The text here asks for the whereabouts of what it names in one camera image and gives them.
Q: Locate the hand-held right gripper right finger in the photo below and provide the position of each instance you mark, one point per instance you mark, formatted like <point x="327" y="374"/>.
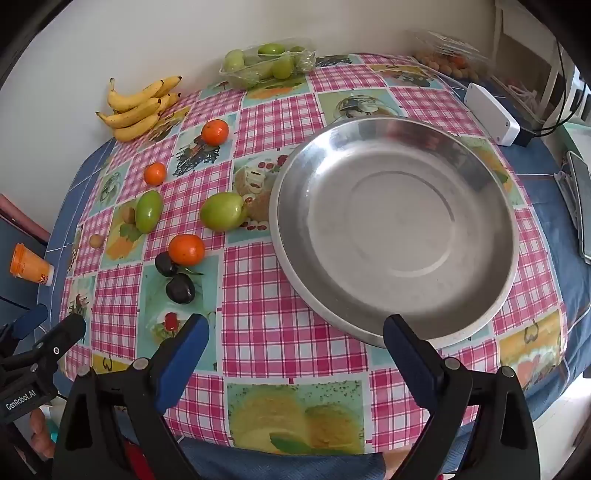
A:
<point x="411" y="364"/>

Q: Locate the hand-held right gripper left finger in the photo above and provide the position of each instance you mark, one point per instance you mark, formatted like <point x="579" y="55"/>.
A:
<point x="184" y="364"/>

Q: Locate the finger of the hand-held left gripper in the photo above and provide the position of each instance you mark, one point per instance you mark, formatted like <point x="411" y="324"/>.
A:
<point x="30" y="321"/>
<point x="64" y="334"/>

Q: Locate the large dark plum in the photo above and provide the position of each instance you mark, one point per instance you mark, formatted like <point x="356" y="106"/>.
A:
<point x="180" y="288"/>

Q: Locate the brown longan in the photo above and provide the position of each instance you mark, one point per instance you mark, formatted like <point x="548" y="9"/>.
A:
<point x="96" y="241"/>
<point x="128" y="215"/>

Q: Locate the small dark plum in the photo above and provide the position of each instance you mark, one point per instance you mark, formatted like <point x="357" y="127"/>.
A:
<point x="164" y="265"/>

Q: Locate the round metal bowl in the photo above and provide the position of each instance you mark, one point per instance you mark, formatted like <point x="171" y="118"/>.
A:
<point x="397" y="221"/>

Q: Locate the round green mango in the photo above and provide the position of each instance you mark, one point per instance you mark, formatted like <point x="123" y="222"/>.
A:
<point x="222" y="211"/>

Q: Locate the tangerine with stick stem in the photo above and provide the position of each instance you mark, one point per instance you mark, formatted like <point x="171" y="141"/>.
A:
<point x="155" y="174"/>

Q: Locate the clear tray of green fruits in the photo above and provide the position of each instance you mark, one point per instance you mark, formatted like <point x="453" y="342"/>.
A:
<point x="272" y="67"/>

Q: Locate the person's left hand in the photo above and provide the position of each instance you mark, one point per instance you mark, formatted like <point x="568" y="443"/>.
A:
<point x="40" y="434"/>

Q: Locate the orange paper cup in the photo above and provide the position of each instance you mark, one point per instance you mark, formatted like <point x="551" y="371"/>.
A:
<point x="27" y="265"/>

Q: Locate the pink checked printed tablecloth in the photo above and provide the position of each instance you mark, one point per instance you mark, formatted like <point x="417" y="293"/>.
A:
<point x="258" y="323"/>

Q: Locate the pink furniture edge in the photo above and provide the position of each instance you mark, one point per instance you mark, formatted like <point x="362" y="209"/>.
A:
<point x="23" y="221"/>

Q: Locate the elongated green mango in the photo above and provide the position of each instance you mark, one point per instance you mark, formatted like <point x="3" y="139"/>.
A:
<point x="148" y="210"/>

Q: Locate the yellow banana bunch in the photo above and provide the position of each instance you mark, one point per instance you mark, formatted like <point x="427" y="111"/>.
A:
<point x="134" y="115"/>

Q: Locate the dark phone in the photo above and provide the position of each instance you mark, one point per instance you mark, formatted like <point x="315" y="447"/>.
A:
<point x="581" y="207"/>

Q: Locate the black power adapter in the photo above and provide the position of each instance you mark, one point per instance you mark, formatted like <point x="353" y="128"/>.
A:
<point x="524" y="137"/>

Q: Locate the white plastic box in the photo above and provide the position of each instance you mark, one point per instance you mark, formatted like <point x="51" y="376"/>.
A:
<point x="489" y="113"/>

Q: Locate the light green tray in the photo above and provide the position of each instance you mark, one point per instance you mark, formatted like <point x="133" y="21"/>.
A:
<point x="575" y="138"/>

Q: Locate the clear bag of longans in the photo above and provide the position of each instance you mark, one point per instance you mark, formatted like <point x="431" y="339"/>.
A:
<point x="443" y="64"/>

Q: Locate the white furniture frame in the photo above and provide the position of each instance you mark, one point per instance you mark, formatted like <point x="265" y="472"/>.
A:
<point x="501" y="46"/>

